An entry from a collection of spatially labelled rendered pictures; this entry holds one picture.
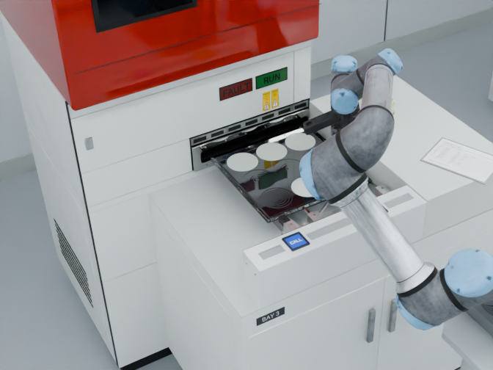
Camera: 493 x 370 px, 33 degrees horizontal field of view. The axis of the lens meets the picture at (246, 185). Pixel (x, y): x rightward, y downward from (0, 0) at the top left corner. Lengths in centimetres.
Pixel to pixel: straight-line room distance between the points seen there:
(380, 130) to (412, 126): 74
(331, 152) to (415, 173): 58
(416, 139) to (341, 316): 61
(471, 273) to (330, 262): 45
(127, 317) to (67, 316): 55
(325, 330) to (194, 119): 76
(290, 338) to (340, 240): 34
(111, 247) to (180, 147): 40
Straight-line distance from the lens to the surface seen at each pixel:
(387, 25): 499
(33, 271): 369
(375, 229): 201
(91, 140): 246
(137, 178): 261
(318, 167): 197
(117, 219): 267
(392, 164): 252
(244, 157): 264
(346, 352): 261
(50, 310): 350
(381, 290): 251
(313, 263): 225
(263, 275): 217
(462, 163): 255
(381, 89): 212
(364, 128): 194
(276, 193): 249
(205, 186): 266
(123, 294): 288
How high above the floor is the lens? 245
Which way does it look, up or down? 38 degrees down
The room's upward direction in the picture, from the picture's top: 2 degrees counter-clockwise
